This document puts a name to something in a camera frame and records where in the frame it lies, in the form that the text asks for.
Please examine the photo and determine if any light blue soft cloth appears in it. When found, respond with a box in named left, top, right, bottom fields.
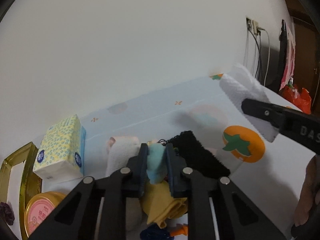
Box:
left=146, top=143, right=167, bottom=185

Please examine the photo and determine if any black wristband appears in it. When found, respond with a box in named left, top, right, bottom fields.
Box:
left=166, top=131, right=231, bottom=180

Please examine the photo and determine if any white waffle cloth blue trim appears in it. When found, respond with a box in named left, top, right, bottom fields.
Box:
left=105, top=148, right=143, bottom=232

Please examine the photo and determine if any white waffle towel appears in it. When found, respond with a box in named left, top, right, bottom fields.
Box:
left=219, top=63, right=278, bottom=142

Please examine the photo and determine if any blue orange pompom toy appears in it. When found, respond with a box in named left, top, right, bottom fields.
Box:
left=139, top=224, right=189, bottom=240

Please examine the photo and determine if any pink yellow-trimmed cloth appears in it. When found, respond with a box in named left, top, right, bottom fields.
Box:
left=107, top=136, right=140, bottom=154

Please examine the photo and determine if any person right hand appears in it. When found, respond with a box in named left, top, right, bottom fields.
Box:
left=293, top=156, right=319, bottom=226

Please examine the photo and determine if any red plastic bag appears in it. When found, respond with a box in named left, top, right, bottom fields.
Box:
left=280, top=83, right=311, bottom=114

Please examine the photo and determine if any yellow cloth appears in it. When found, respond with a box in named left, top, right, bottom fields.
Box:
left=140, top=181, right=188, bottom=229

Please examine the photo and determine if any pink checkered cloth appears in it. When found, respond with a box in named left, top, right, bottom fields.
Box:
left=280, top=22, right=296, bottom=90

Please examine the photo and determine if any persimmon print tablecloth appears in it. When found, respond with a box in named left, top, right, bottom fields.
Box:
left=32, top=73, right=313, bottom=240

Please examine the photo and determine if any black monitor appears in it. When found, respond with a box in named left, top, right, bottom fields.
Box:
left=266, top=20, right=287, bottom=93

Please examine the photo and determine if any yellow patterned tissue pack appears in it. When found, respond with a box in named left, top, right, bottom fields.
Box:
left=33, top=114, right=86, bottom=183

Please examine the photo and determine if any gold metal tin tray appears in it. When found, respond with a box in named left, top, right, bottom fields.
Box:
left=1, top=142, right=42, bottom=239

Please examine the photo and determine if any dark purple scrunchie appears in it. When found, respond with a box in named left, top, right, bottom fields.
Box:
left=0, top=202, right=15, bottom=225

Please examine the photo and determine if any black power cable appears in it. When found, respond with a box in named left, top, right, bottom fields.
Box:
left=247, top=28, right=264, bottom=83

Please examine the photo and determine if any white power cable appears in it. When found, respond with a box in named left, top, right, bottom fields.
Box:
left=257, top=27, right=271, bottom=84

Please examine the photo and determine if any wall power outlet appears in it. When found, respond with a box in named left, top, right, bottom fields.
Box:
left=246, top=17, right=260, bottom=35

